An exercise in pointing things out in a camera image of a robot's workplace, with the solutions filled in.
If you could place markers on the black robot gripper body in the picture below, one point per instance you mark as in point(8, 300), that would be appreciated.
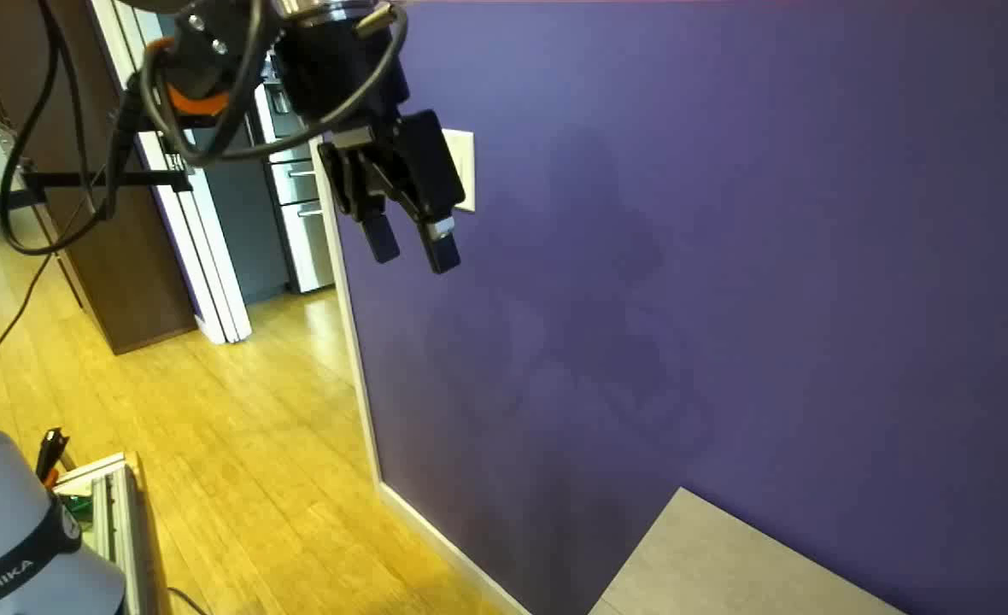
point(339, 64)

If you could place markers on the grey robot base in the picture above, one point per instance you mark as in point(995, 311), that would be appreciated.
point(45, 568)

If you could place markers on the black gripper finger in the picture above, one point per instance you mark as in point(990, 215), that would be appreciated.
point(359, 196)
point(423, 175)

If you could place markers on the white wall light switch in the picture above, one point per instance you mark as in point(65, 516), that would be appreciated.
point(464, 156)

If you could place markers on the white drawer unit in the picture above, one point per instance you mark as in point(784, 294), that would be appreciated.
point(296, 191)

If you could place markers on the grey concrete-look cabinet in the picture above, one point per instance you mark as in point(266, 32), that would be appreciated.
point(706, 562)

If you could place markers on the white box with tools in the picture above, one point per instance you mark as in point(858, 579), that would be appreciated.
point(116, 562)

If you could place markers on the white baseboard trim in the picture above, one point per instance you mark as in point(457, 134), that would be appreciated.
point(385, 328)

